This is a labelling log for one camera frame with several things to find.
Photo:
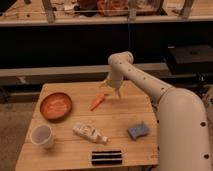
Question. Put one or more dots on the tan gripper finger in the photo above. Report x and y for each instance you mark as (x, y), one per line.
(103, 84)
(117, 91)

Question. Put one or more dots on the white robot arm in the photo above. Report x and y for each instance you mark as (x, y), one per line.
(183, 136)

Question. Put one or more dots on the orange bowl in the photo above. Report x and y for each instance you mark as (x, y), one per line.
(56, 106)

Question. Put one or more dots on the orange clutter on bench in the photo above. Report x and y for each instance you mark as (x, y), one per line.
(115, 7)

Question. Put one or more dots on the blue sponge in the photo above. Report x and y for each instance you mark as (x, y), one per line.
(137, 131)

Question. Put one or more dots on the orange pepper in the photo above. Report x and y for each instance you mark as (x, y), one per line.
(98, 100)

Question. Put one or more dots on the black box on shelf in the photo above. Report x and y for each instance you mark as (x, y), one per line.
(190, 59)

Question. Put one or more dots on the white plastic cup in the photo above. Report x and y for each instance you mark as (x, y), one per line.
(42, 136)

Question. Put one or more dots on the crushed white plastic bottle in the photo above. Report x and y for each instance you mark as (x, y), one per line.
(90, 133)

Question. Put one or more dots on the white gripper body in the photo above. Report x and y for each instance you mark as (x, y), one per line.
(114, 82)

